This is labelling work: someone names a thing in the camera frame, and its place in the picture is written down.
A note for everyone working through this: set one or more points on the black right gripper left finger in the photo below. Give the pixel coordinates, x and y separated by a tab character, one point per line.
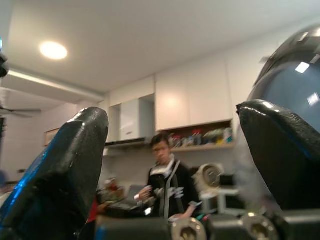
57	175

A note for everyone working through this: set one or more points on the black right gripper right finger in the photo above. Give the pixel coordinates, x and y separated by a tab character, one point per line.
282	155

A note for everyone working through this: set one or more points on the dark ceiling fan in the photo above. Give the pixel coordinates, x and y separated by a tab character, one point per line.
17	111

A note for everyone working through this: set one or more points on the range hood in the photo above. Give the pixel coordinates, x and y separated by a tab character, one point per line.
126	143

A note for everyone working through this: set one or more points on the white round fan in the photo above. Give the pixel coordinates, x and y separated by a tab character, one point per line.
208	176

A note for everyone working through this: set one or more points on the robot head blue visor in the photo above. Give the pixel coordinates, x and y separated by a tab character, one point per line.
290	75

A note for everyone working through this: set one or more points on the wooden shelf with packages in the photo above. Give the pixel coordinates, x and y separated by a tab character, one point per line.
201	140

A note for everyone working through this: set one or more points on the person in black jacket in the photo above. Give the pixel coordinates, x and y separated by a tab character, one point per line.
167	175

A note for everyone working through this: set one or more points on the round ceiling light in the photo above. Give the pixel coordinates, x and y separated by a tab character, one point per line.
53	50

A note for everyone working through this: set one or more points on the white wall cabinets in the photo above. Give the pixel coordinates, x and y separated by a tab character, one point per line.
175	100

